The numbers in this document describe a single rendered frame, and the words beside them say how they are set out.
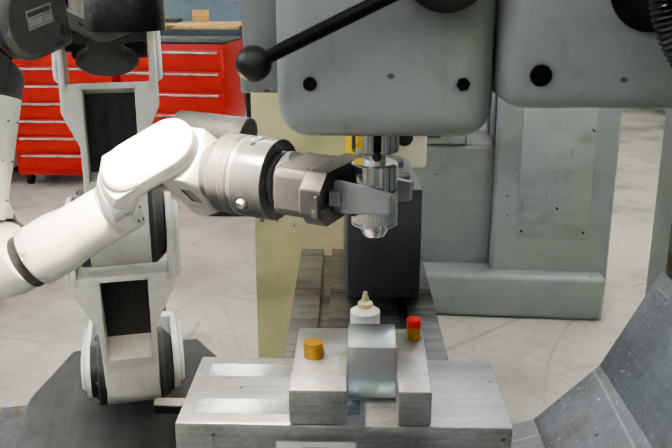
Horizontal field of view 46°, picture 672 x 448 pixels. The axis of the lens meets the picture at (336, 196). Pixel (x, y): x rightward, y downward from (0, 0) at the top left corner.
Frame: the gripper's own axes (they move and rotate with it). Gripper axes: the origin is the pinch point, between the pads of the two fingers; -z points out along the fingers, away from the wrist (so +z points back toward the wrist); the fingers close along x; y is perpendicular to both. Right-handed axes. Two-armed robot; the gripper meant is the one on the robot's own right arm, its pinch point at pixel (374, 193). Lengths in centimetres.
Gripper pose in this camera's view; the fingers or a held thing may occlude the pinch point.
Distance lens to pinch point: 81.0
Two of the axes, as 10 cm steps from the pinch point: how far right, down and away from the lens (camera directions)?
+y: -0.1, 9.6, 2.8
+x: 4.3, -2.4, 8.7
